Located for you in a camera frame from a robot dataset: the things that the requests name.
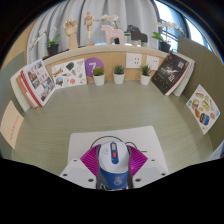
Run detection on wooden artist mannequin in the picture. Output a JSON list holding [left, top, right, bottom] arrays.
[[83, 11, 101, 47]]

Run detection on wooden back shelf board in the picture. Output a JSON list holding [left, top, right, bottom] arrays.
[[43, 44, 173, 88]]

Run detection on white orchid behind horses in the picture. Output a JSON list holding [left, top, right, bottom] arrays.
[[100, 13, 131, 38]]

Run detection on small white orchid black pot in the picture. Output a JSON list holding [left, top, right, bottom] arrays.
[[29, 26, 62, 58]]

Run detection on large green divider panel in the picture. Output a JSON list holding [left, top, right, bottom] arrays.
[[176, 35, 224, 151]]

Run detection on small white sticker sheet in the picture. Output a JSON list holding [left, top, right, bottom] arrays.
[[50, 58, 88, 90]]

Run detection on tall white orchid black pot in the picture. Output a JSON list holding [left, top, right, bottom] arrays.
[[151, 20, 184, 54]]

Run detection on black cover book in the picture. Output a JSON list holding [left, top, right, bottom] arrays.
[[151, 52, 190, 96]]

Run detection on pale pink card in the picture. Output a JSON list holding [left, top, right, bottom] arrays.
[[0, 100, 25, 150]]

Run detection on wooden hand model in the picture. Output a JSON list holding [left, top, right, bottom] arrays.
[[62, 18, 80, 51]]

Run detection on brown book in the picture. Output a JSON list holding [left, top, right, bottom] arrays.
[[15, 74, 38, 110]]

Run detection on round purple number sign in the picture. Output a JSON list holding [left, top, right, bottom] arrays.
[[84, 56, 105, 78]]

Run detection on small potted succulent white pot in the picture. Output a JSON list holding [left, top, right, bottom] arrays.
[[113, 64, 126, 85], [139, 64, 152, 86], [92, 66, 106, 87]]

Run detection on photo cover magazine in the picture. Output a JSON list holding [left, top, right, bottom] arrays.
[[19, 58, 57, 108]]

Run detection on grey curtain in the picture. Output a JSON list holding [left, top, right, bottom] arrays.
[[26, 0, 161, 66]]

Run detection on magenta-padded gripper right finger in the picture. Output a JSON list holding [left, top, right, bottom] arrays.
[[126, 144, 169, 189]]

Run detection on large white sticker sheet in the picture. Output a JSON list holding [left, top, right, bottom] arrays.
[[186, 83, 221, 135]]

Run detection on thick white book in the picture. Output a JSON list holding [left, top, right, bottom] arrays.
[[172, 53, 193, 97]]

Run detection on plain white book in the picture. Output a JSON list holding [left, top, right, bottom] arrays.
[[9, 69, 33, 113]]

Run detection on window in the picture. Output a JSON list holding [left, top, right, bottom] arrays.
[[153, 0, 214, 53]]

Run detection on pink horse figurine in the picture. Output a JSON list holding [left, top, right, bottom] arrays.
[[100, 24, 126, 46]]

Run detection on white wall socket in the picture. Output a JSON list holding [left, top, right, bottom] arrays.
[[145, 54, 161, 71], [125, 52, 143, 69]]

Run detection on dark horse figurine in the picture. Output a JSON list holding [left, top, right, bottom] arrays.
[[126, 24, 149, 48]]

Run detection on white mouse pad with drawing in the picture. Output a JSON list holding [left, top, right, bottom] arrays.
[[67, 125, 169, 174]]

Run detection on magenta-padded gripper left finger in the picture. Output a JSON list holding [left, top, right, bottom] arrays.
[[59, 143, 102, 190]]

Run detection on white book with red spine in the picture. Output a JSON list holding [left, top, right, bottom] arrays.
[[178, 58, 196, 98]]

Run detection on low green divider panel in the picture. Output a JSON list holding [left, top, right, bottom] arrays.
[[0, 51, 28, 161]]

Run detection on blue and white computer mouse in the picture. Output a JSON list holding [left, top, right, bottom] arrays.
[[96, 140, 134, 192]]

